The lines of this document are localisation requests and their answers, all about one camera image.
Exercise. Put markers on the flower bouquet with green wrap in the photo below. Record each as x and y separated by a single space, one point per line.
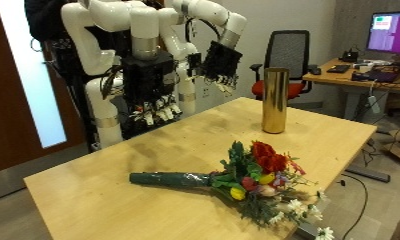
174 179

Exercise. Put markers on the black mesh red seat chair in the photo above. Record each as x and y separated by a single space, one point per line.
288 50

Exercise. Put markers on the black computer mouse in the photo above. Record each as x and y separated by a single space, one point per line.
315 71

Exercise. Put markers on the black keyboard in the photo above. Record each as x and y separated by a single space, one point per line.
339 68

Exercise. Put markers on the wooden office desk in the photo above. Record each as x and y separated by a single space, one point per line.
338 78

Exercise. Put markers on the black desk phone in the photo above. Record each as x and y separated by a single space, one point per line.
350 56

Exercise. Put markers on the black jacket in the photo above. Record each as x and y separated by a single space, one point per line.
45 20

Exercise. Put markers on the brown door with frosted glass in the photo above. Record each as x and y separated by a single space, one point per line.
9 100

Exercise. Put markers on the computer monitor with purple screen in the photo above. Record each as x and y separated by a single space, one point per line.
394 33

